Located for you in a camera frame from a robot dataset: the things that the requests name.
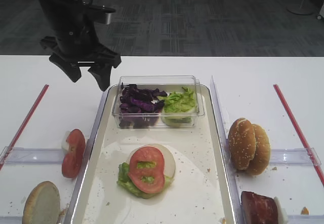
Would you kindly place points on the clear holder rail upper right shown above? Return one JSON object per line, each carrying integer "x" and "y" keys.
{"x": 294, "y": 157}

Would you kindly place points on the sesame bun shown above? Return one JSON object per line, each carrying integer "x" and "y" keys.
{"x": 241, "y": 143}
{"x": 262, "y": 154}

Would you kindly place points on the white pusher block meat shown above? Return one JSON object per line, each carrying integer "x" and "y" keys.
{"x": 282, "y": 214}

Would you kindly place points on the white metal tray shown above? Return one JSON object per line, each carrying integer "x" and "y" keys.
{"x": 198, "y": 193}

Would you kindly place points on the purple cabbage pieces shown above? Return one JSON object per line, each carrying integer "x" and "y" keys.
{"x": 139, "y": 101}

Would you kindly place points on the clear rail right of tray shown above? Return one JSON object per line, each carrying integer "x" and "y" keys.
{"x": 236, "y": 213}

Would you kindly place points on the clear holder rail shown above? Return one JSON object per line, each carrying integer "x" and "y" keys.
{"x": 294, "y": 157}
{"x": 10, "y": 220}
{"x": 32, "y": 156}
{"x": 305, "y": 219}

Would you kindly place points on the clear holder rail lower right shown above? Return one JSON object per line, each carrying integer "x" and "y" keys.
{"x": 305, "y": 219}

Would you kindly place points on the red strip right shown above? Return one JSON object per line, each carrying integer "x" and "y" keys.
{"x": 299, "y": 133}

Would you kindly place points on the clear rail left of tray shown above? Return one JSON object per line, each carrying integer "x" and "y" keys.
{"x": 78, "y": 202}

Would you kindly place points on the sesame bun top front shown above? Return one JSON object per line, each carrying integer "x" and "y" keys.
{"x": 241, "y": 143}

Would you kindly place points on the floor stand base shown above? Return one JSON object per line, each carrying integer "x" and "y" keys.
{"x": 302, "y": 9}

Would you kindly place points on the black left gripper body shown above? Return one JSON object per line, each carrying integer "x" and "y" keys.
{"x": 75, "y": 38}

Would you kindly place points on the clear holder rail upper left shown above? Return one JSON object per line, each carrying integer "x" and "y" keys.
{"x": 32, "y": 156}

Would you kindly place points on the green lettuce in container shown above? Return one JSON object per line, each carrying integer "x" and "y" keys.
{"x": 179, "y": 103}

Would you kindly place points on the lettuce leaf on bun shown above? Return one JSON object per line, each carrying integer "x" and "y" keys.
{"x": 125, "y": 182}

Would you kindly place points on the clear holder rail lower left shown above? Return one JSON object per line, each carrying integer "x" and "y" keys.
{"x": 10, "y": 220}

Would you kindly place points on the red strip left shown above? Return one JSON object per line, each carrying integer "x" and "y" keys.
{"x": 24, "y": 126}

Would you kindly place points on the brown meat patties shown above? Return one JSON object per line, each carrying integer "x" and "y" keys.
{"x": 258, "y": 208}

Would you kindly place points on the sesame bun top rear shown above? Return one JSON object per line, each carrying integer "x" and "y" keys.
{"x": 262, "y": 154}

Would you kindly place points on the bun half left holder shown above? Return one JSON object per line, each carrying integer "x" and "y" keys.
{"x": 42, "y": 204}

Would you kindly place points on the clear plastic container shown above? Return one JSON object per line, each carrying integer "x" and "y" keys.
{"x": 168, "y": 84}

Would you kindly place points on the clear rail of tray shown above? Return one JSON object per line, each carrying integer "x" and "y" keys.
{"x": 78, "y": 202}
{"x": 236, "y": 213}

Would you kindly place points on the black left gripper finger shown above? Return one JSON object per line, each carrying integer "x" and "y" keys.
{"x": 71, "y": 70}
{"x": 101, "y": 73}

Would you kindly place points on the bottom bun slice on tray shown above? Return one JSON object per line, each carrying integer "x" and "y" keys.
{"x": 169, "y": 166}

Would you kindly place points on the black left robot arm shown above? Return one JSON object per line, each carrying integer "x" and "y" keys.
{"x": 75, "y": 43}

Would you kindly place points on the red strip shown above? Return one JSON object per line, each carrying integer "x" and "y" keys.
{"x": 24, "y": 126}
{"x": 299, "y": 133}

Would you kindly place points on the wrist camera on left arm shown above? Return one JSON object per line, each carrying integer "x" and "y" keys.
{"x": 100, "y": 14}

